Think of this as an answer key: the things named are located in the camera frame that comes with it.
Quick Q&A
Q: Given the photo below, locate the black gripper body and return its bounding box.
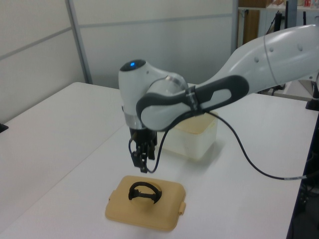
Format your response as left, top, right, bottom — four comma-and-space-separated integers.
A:
128, 126, 158, 147

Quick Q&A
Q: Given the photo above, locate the tan tool case lid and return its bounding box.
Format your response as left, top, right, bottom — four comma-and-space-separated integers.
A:
104, 175, 187, 233

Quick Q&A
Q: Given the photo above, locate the white tool case box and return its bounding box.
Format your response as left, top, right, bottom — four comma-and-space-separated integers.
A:
160, 111, 219, 162

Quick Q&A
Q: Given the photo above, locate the brown wooden cabinet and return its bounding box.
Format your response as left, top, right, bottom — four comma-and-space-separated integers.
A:
243, 9, 260, 45

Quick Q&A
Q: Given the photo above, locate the cardboard box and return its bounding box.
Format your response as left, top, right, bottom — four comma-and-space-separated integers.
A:
238, 0, 270, 7

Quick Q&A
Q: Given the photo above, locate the black monitor stand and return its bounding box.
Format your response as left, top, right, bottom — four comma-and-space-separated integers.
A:
266, 11, 284, 33

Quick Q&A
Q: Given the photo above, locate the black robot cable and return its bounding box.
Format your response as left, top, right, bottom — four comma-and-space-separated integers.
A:
128, 109, 312, 180

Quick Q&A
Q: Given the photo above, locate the grey partition post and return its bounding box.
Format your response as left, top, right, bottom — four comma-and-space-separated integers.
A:
231, 0, 240, 50

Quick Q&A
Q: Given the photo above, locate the dark desk frame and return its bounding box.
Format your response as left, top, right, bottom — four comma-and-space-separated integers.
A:
286, 109, 319, 239

